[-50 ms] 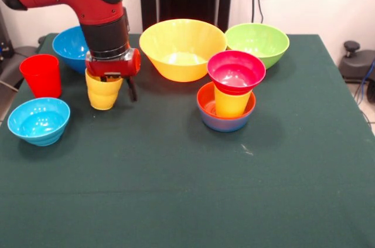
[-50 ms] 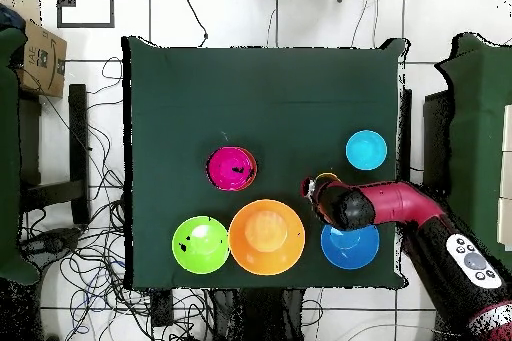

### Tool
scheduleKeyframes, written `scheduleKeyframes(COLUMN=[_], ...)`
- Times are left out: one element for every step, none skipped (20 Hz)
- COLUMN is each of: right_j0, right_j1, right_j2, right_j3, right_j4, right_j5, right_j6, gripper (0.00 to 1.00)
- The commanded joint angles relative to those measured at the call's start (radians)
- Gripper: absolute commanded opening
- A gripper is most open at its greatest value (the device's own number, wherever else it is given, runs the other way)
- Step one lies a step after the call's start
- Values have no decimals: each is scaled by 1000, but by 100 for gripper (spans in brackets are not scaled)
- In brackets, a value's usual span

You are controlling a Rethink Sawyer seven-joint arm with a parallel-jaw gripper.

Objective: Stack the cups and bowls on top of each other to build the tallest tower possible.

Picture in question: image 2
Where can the small orange-red bowl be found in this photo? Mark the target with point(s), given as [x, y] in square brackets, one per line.
[252, 165]

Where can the small magenta bowl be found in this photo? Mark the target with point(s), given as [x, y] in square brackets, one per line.
[228, 169]

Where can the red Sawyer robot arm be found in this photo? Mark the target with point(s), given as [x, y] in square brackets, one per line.
[400, 201]

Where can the white box stack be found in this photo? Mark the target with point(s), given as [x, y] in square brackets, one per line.
[506, 177]

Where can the large orange-yellow bowl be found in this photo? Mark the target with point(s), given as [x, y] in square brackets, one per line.
[266, 237]

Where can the small light blue bowl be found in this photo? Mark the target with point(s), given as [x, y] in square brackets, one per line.
[366, 150]

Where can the large blue bowl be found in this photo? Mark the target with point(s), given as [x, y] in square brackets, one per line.
[350, 251]

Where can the dark green tablecloth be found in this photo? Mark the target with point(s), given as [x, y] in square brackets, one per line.
[260, 85]

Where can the large green bowl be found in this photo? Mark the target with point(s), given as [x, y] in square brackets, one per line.
[196, 253]

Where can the green cloth-covered table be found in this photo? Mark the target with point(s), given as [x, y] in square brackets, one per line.
[8, 157]
[480, 117]

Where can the black metal stand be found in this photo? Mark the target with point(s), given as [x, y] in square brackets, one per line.
[78, 137]

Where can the cardboard box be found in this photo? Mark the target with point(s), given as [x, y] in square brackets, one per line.
[42, 61]

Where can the black square frame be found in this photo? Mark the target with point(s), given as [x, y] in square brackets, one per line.
[86, 26]

